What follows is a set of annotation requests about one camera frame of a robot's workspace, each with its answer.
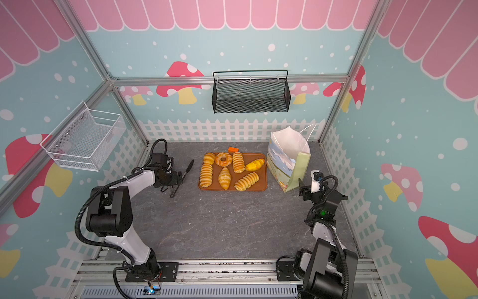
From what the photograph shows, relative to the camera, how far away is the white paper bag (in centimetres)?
82

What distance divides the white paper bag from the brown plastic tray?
0.08m

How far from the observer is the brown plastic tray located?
0.99 m
